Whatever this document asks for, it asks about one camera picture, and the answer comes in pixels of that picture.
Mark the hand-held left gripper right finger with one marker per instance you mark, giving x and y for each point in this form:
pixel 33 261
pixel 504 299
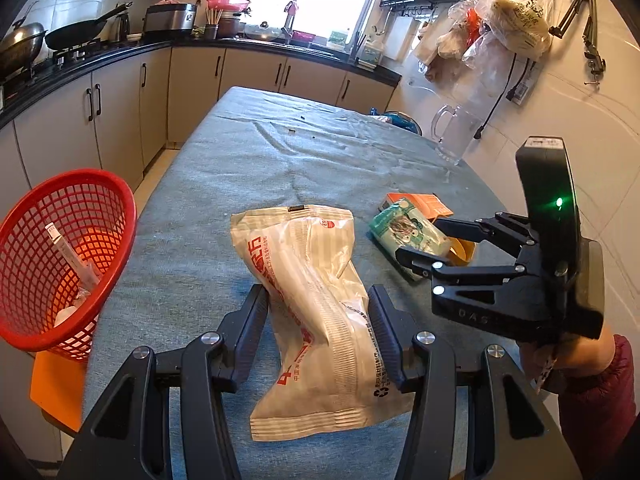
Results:
pixel 387 340

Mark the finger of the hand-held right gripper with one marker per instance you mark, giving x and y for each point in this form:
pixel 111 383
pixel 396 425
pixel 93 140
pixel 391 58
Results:
pixel 450 262
pixel 475 232

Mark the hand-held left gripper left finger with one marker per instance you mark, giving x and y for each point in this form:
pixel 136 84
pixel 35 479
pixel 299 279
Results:
pixel 250 330

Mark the green tissue packet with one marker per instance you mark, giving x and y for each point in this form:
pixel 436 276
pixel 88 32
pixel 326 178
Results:
pixel 400 225

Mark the white red-printed plastic bag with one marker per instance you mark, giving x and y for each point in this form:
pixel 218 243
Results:
pixel 310 270

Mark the large white medicine box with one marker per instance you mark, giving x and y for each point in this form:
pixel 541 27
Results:
pixel 65 252

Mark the red mesh plastic basket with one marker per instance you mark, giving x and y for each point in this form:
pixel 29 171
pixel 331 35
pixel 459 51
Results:
pixel 40 210

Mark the person's right forearm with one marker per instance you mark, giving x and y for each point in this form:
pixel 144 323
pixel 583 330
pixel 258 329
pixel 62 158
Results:
pixel 600 410

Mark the person's right hand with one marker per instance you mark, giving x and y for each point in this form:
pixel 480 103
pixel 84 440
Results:
pixel 590 355

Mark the flat orange carton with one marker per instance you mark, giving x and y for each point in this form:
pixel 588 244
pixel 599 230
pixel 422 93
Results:
pixel 430 205

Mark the clear plastic pitcher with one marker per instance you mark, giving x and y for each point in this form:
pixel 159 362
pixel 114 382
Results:
pixel 462 135

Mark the grey blue tablecloth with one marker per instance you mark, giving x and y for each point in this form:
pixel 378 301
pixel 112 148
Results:
pixel 325 160

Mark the orange stool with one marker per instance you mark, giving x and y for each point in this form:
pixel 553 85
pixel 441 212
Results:
pixel 55 390

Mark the hanging white plastic bag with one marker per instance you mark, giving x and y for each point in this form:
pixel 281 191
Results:
pixel 520 20

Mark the beige kitchen cabinets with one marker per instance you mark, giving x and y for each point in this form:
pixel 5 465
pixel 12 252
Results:
pixel 120 105

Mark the kitchen faucet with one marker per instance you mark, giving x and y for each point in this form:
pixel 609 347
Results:
pixel 289 25

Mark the glass pot lid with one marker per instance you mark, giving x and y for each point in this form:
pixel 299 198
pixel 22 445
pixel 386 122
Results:
pixel 262 32

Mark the chopstick holder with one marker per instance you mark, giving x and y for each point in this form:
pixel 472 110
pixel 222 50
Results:
pixel 211 30

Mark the black kitchen countertop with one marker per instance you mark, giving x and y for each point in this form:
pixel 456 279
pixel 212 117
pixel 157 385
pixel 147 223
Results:
pixel 150 42

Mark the dark cooking pot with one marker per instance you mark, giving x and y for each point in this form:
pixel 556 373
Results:
pixel 231 25

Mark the steel rice cooker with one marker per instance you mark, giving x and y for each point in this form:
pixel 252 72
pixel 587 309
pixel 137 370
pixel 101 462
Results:
pixel 170 20

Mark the red colander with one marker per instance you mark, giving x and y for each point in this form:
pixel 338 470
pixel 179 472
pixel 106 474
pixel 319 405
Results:
pixel 227 2

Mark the steel kettle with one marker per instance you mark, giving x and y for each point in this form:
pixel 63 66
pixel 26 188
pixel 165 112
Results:
pixel 120 27

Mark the black wok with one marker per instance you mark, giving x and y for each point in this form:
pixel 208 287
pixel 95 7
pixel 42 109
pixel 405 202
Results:
pixel 75 32

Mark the silver wok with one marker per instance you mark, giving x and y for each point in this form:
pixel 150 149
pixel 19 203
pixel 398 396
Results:
pixel 20 47

